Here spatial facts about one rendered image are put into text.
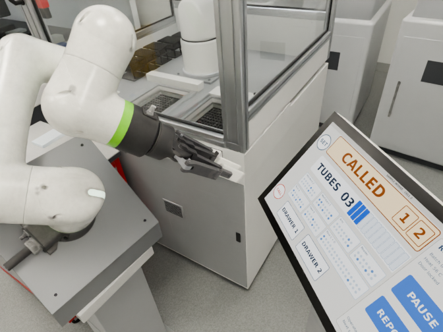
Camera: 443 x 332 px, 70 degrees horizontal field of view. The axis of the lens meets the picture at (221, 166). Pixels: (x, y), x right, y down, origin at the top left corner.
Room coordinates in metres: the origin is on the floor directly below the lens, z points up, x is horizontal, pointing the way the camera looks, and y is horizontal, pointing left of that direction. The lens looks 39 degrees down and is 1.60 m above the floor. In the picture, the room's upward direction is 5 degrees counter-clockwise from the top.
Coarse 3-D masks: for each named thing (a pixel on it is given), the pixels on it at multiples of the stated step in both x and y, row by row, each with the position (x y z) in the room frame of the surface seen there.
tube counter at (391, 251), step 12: (348, 192) 0.47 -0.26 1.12; (348, 204) 0.45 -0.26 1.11; (360, 204) 0.43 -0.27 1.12; (348, 216) 0.43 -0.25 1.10; (360, 216) 0.41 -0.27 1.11; (372, 216) 0.40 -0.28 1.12; (360, 228) 0.39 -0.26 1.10; (372, 228) 0.38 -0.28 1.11; (384, 228) 0.36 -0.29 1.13; (372, 240) 0.36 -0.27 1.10; (384, 240) 0.35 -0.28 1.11; (396, 240) 0.33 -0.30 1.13; (384, 252) 0.33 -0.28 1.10; (396, 252) 0.32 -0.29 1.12; (396, 264) 0.30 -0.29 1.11
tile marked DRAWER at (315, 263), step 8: (304, 240) 0.44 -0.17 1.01; (312, 240) 0.43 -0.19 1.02; (296, 248) 0.44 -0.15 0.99; (304, 248) 0.42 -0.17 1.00; (312, 248) 0.41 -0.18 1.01; (304, 256) 0.41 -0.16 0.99; (312, 256) 0.40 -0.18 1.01; (320, 256) 0.39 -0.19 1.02; (312, 264) 0.38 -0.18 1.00; (320, 264) 0.37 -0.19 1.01; (312, 272) 0.37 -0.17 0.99; (320, 272) 0.36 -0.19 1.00
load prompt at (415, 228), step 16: (336, 144) 0.59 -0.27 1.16; (336, 160) 0.55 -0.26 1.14; (352, 160) 0.53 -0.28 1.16; (352, 176) 0.49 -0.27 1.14; (368, 176) 0.47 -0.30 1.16; (368, 192) 0.44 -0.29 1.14; (384, 192) 0.42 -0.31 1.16; (400, 192) 0.40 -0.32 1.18; (384, 208) 0.40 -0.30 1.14; (400, 208) 0.38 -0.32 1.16; (416, 208) 0.36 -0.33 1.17; (400, 224) 0.36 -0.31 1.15; (416, 224) 0.34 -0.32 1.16; (432, 224) 0.33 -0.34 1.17; (416, 240) 0.32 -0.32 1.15; (432, 240) 0.30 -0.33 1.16
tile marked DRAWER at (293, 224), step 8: (288, 200) 0.55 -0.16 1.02; (280, 208) 0.55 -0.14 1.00; (288, 208) 0.54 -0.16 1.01; (280, 216) 0.53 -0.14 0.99; (288, 216) 0.52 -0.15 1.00; (296, 216) 0.50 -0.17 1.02; (288, 224) 0.50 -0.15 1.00; (296, 224) 0.49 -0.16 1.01; (288, 232) 0.48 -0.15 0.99; (296, 232) 0.47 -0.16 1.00
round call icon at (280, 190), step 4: (280, 184) 0.61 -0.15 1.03; (276, 188) 0.61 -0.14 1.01; (280, 188) 0.60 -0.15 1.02; (284, 188) 0.59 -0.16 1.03; (272, 192) 0.61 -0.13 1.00; (276, 192) 0.60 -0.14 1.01; (280, 192) 0.59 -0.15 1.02; (284, 192) 0.58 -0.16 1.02; (276, 196) 0.59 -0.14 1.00; (280, 196) 0.58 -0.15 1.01; (276, 200) 0.58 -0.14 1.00
